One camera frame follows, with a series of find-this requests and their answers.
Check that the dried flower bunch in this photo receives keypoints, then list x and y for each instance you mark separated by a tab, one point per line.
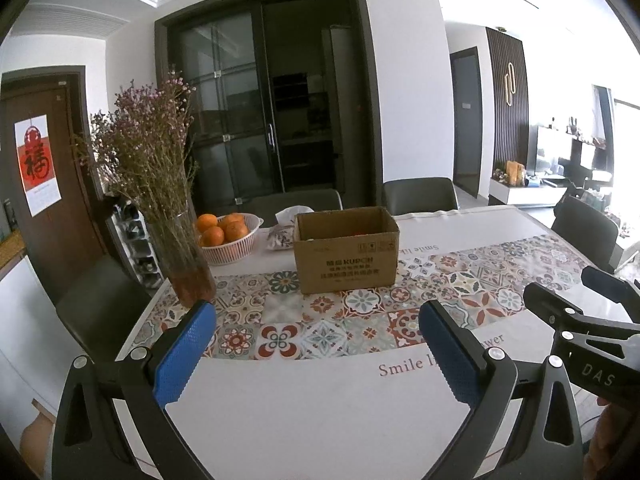
145	150

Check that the patterned white tablecloth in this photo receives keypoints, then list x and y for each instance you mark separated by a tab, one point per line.
325	410

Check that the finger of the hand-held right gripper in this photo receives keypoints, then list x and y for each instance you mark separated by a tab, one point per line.
607	284
550	305

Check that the dark sliding glass door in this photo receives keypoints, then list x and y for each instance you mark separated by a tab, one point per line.
270	110

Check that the dark interior door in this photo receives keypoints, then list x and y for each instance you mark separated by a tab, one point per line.
467	120

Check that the grey dining chair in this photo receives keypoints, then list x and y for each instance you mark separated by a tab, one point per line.
95	305
587	230
300	200
420	195

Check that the person's right hand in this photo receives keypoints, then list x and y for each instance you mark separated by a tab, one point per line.
610	435

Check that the glass vase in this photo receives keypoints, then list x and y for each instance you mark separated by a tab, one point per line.
182	260

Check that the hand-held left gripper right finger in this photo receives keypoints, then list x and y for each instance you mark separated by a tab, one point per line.
450	355

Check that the brown cardboard box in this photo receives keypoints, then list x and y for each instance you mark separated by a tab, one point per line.
345	265

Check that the red white wall calendar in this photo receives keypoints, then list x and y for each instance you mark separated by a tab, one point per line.
37	165

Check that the brown wooden door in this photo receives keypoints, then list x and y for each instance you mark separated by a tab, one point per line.
65	200

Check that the white plastic fruit basket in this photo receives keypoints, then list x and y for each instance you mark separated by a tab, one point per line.
230	252

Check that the dark slatted wall panel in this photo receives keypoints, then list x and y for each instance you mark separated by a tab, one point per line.
507	125

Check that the white tissue pack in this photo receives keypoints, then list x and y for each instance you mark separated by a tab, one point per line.
294	213

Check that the clear plastic bag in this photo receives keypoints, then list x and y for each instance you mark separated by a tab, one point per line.
280	237

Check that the orange paper bag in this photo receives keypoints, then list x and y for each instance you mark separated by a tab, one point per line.
515	172

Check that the shoe rack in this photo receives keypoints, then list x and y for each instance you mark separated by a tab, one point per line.
132	240

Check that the white low cabinet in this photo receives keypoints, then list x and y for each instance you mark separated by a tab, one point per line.
525	194

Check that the white wood-top cabinet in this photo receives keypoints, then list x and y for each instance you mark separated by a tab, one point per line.
25	320

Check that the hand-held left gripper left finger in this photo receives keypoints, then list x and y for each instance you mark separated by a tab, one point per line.
185	355

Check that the orange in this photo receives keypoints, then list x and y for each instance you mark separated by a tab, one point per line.
236	230
206	221
232	218
213	236

